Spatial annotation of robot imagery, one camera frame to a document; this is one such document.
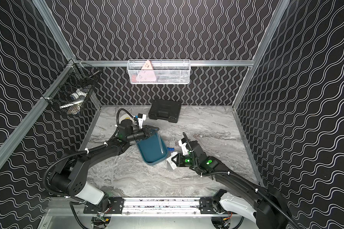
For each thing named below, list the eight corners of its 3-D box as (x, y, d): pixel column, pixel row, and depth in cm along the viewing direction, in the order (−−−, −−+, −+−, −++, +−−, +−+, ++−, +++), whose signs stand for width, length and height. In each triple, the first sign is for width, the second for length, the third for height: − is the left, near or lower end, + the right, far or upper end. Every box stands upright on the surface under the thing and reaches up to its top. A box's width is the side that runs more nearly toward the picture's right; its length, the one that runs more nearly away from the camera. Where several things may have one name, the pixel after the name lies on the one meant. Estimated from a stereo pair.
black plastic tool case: (149, 123, 112) (148, 118, 107) (151, 103, 126) (151, 97, 121) (181, 123, 112) (181, 118, 107) (180, 103, 126) (180, 98, 121)
